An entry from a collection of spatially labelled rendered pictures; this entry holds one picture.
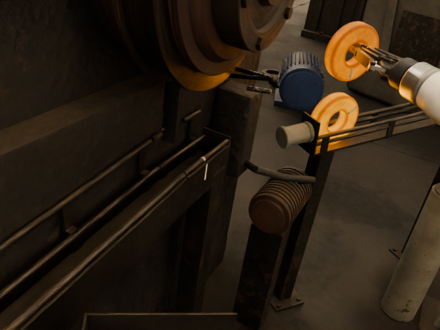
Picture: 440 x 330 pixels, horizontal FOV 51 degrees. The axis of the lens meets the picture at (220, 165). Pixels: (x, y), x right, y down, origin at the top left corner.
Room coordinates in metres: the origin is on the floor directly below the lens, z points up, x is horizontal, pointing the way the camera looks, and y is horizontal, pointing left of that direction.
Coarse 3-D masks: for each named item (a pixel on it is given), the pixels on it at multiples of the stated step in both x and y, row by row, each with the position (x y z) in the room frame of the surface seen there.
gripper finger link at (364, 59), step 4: (356, 48) 1.15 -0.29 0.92; (360, 52) 1.13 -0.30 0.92; (364, 52) 1.13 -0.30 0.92; (356, 56) 1.14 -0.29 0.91; (360, 56) 1.12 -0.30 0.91; (364, 56) 1.11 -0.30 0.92; (368, 56) 1.10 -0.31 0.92; (360, 60) 1.12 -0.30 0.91; (364, 60) 1.10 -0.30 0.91; (368, 60) 1.09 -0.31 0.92; (372, 60) 1.08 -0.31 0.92; (364, 64) 1.10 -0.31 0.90; (368, 64) 1.09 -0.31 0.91; (372, 64) 1.06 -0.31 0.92; (368, 68) 1.07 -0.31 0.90; (372, 72) 1.07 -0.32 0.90
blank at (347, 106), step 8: (328, 96) 1.20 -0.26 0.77; (336, 96) 1.19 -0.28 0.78; (344, 96) 1.20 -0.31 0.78; (320, 104) 1.18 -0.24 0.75; (328, 104) 1.17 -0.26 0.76; (336, 104) 1.18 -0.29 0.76; (344, 104) 1.20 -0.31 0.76; (352, 104) 1.22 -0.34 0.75; (312, 112) 1.18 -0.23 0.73; (320, 112) 1.16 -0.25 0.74; (328, 112) 1.17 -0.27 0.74; (336, 112) 1.19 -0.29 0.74; (344, 112) 1.21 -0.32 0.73; (352, 112) 1.22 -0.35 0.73; (320, 120) 1.16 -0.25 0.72; (328, 120) 1.18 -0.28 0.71; (344, 120) 1.22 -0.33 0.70; (352, 120) 1.23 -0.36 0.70; (320, 128) 1.16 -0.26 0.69; (328, 128) 1.18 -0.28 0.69; (336, 128) 1.21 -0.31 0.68; (344, 128) 1.22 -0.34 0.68; (336, 136) 1.20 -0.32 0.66
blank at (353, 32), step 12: (348, 24) 1.20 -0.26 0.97; (360, 24) 1.19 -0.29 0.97; (336, 36) 1.18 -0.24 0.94; (348, 36) 1.17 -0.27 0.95; (360, 36) 1.19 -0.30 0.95; (372, 36) 1.21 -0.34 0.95; (336, 48) 1.16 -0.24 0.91; (348, 48) 1.18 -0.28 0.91; (324, 60) 1.19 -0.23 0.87; (336, 60) 1.17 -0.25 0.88; (348, 60) 1.23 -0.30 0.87; (336, 72) 1.17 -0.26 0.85; (348, 72) 1.20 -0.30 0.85; (360, 72) 1.22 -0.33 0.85
